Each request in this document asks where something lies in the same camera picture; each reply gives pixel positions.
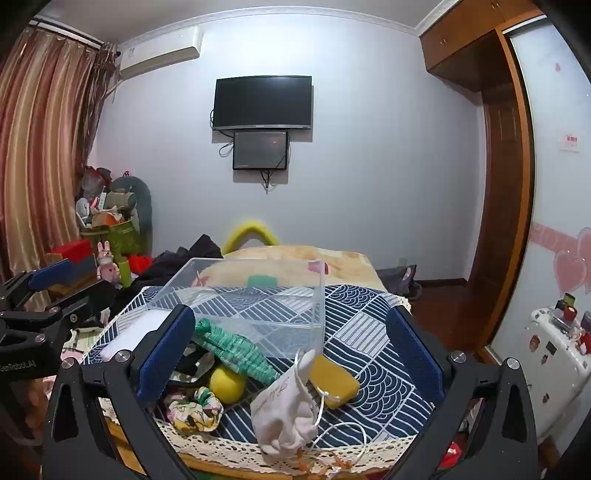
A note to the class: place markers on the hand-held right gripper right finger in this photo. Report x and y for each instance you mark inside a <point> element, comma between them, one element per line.
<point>418,357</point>

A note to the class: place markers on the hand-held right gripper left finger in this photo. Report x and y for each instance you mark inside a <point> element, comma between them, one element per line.
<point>165,357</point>

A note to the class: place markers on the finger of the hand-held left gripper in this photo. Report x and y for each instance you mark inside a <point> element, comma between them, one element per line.
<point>90,299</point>
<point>51,273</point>

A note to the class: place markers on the floral fabric scrunchie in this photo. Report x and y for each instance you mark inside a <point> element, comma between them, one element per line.
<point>194,411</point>

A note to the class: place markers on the yellow soft ball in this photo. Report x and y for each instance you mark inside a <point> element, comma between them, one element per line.
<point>227,384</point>

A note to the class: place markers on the green knitted cloth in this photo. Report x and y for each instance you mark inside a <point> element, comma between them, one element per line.
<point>240,353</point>

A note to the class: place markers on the yellow sponge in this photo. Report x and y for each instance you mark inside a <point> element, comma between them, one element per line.
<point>338,386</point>

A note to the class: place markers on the clear plastic box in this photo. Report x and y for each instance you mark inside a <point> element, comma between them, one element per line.
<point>240,308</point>

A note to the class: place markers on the black and white cloth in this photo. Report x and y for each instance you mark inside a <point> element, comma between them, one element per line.
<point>190,365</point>

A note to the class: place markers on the red box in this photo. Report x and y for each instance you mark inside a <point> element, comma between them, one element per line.
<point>71,251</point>

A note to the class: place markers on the pink bunny plush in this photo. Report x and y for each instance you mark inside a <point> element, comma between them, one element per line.
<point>108,264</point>

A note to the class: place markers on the green cylinder can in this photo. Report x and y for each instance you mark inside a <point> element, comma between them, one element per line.
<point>124,273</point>

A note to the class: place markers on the red cloth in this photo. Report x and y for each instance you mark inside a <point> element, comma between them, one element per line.
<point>141,264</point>

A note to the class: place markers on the green bag of toys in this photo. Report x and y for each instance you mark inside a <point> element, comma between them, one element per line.
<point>120,237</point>

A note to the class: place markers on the blue patterned lace-trimmed tablecloth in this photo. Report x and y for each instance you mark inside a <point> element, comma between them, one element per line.
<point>362,316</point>

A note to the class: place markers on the dark grey bag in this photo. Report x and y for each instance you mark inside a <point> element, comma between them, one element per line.
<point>399,282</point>

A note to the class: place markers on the black clothing pile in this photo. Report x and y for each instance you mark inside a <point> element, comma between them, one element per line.
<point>175,264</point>

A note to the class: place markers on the grey-green long pillow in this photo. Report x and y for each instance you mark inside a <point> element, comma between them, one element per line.
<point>141,203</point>

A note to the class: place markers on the green sponge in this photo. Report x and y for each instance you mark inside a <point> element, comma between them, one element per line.
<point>262,280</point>

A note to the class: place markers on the white suitcase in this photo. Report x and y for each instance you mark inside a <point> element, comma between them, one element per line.
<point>547,378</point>

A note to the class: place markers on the striped brown curtain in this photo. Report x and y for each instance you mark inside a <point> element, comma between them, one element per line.
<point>44,138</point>

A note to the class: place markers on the yellow curved pillow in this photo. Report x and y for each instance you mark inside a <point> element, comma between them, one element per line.
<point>251,226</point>

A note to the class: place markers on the yellow floral bed blanket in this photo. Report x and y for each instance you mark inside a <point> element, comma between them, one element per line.
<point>288,258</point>

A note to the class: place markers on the red jar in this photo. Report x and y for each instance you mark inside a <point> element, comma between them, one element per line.
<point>570,313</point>

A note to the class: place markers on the dark red bottle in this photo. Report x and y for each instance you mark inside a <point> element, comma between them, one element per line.
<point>586,332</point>

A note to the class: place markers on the pink heart sticker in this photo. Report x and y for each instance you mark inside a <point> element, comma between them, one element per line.
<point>570,267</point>

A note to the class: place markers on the wooden wardrobe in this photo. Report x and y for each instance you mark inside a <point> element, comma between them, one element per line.
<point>501,194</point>

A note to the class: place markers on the white sliding wardrobe door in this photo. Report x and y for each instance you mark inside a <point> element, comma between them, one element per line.
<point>554,194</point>

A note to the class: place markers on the white air conditioner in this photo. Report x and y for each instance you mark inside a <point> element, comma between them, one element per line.
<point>159,53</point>

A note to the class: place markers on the red label door sticker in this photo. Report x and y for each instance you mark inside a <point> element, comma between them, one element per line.
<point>570,142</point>

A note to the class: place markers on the small black wall monitor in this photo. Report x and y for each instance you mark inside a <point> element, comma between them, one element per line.
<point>261,150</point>

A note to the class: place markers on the black wall television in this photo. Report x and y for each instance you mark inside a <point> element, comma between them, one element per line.
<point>262,102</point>

